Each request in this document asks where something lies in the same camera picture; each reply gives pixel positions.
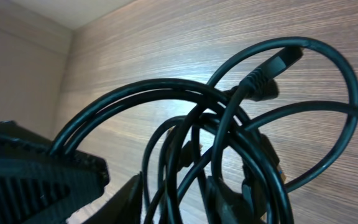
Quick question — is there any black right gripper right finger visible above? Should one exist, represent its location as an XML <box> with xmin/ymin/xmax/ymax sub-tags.
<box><xmin>83</xmin><ymin>172</ymin><xmax>143</xmax><ymax>224</ymax></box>

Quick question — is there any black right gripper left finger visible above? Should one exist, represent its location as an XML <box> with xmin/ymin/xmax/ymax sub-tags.
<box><xmin>0</xmin><ymin>121</ymin><xmax>109</xmax><ymax>223</ymax></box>

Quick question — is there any black USB cable dark plug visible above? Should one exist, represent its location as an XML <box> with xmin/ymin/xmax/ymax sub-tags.
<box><xmin>48</xmin><ymin>47</ymin><xmax>303</xmax><ymax>223</ymax></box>

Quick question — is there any black USB cable white plug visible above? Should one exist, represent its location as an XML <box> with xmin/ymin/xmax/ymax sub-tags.
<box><xmin>163</xmin><ymin>36</ymin><xmax>358</xmax><ymax>224</ymax></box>

